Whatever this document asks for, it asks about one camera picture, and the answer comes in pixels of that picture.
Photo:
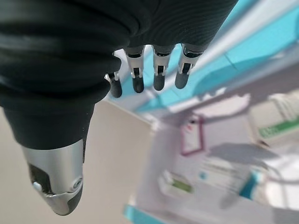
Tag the blue white medicine box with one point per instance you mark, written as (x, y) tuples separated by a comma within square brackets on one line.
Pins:
[(222, 177)]

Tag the small green white box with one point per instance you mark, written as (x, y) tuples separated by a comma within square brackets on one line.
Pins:
[(177, 184)]

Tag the pink white medicine box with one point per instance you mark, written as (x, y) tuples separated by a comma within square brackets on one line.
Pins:
[(194, 140)]

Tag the green white medicine box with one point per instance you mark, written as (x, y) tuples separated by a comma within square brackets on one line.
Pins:
[(275, 123)]

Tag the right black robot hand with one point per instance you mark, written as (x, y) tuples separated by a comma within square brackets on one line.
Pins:
[(58, 58)]

